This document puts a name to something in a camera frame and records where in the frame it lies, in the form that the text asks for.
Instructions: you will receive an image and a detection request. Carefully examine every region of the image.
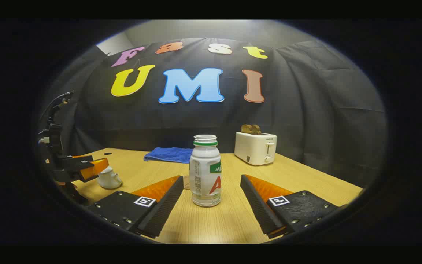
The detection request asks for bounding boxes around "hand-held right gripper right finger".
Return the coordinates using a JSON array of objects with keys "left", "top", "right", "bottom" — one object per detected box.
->
[{"left": 240, "top": 174, "right": 340, "bottom": 239}]

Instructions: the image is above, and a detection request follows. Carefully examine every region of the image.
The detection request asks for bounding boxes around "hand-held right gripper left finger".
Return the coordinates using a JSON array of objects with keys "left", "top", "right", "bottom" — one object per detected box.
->
[{"left": 86, "top": 175, "right": 184, "bottom": 239}]

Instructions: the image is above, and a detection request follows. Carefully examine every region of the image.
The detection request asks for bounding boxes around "white ceramic teacup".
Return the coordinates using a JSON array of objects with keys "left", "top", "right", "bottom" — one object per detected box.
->
[{"left": 97, "top": 166, "right": 123, "bottom": 190}]

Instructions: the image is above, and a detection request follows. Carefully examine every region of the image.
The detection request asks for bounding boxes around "white plastic water bottle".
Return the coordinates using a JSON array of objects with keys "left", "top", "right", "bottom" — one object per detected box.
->
[{"left": 189, "top": 135, "right": 222, "bottom": 208}]

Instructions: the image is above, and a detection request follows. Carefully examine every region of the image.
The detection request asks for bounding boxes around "blue towel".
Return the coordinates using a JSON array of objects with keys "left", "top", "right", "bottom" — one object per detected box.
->
[{"left": 144, "top": 147, "right": 194, "bottom": 164}]

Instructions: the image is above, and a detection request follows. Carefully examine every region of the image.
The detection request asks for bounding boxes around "brown bread slice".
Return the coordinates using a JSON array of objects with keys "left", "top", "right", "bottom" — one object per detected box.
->
[{"left": 241, "top": 124, "right": 262, "bottom": 135}]

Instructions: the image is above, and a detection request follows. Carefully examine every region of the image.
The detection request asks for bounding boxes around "black backdrop cloth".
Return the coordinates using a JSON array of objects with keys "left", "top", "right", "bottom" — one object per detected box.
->
[{"left": 44, "top": 38, "right": 387, "bottom": 187}]

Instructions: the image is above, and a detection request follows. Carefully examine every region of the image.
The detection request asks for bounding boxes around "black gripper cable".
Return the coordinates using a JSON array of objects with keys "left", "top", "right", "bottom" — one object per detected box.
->
[{"left": 39, "top": 91, "right": 74, "bottom": 125}]

